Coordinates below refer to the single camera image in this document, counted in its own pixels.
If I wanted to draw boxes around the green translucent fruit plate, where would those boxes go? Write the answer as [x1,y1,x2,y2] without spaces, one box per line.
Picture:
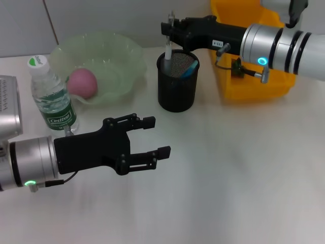
[49,30,148,107]

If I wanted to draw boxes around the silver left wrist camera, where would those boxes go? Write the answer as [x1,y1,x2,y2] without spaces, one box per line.
[0,74,24,140]

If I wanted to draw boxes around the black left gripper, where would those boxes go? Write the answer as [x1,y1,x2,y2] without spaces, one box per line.
[53,113,172,176]

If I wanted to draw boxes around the yellow plastic bin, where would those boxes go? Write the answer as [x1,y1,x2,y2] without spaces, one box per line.
[210,0,297,100]

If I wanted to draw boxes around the silver pen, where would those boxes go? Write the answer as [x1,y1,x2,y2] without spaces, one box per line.
[162,11,176,76]

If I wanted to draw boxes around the pink peach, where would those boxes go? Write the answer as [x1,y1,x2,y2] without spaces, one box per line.
[67,68,99,100]

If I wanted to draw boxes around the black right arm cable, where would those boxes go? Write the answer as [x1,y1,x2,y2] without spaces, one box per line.
[214,42,270,84]

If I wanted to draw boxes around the blue scissors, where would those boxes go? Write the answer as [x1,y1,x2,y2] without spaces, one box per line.
[181,59,200,79]

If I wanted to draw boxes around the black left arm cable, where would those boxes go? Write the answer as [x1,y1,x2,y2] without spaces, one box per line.
[27,171,79,193]

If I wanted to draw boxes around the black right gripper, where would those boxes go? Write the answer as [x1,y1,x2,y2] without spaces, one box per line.
[160,15,247,56]

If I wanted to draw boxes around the clear water bottle green label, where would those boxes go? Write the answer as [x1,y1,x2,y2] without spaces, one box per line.
[27,54,80,138]

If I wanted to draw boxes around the black mesh pen holder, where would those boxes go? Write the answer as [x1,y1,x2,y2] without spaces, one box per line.
[156,49,200,113]

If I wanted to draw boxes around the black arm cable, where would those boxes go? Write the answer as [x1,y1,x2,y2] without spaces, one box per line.
[214,42,270,84]
[27,171,79,193]

